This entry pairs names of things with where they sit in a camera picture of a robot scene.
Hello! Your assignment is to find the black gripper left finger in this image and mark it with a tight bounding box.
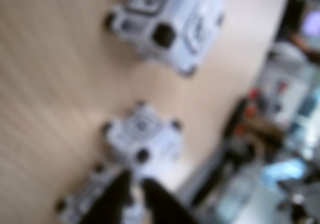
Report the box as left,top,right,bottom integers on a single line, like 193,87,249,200
83,170,131,224

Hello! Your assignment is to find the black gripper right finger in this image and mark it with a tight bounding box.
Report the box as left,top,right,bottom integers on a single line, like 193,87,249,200
141,179,201,224

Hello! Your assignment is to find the white cube zigzag glyph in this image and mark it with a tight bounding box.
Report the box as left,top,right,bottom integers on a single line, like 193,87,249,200
56,163,141,224

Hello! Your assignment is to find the white cube crossed-loop glyph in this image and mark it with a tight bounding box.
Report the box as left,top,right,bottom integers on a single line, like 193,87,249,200
102,100,184,182

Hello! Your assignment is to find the black device with orange parts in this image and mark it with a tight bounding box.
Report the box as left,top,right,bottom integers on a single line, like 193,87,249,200
224,86,286,165

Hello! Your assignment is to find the white cube layered-sheets glyph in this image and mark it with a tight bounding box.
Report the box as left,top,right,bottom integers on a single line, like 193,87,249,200
104,0,225,78

